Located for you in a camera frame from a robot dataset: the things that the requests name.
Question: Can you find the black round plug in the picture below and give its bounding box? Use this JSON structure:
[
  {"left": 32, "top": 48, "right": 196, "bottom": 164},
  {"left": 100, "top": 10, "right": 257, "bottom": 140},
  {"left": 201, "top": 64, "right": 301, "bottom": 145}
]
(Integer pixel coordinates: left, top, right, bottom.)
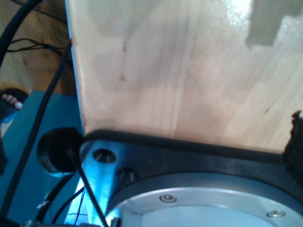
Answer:
[{"left": 36, "top": 127, "right": 85, "bottom": 178}]

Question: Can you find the person's foot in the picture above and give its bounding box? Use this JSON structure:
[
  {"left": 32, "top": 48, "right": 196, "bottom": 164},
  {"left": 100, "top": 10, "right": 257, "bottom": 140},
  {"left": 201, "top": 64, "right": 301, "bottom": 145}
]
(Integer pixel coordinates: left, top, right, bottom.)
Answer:
[{"left": 0, "top": 88, "right": 29, "bottom": 124}]

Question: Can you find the long black cable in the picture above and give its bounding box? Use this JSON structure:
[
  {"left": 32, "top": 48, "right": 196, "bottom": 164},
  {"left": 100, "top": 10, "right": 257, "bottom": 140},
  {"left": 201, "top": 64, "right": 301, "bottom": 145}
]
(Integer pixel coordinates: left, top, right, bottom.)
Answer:
[{"left": 0, "top": 39, "right": 73, "bottom": 218}]

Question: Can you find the thin black cable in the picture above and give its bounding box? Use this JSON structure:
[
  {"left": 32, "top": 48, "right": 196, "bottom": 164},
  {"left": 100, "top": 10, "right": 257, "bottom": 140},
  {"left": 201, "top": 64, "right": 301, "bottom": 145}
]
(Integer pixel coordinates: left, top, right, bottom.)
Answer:
[{"left": 67, "top": 148, "right": 108, "bottom": 227}]

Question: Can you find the grey cable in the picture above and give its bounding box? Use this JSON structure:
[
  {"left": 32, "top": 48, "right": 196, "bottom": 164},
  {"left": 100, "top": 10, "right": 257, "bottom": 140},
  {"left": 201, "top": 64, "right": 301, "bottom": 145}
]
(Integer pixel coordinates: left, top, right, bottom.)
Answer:
[{"left": 0, "top": 0, "right": 45, "bottom": 69}]

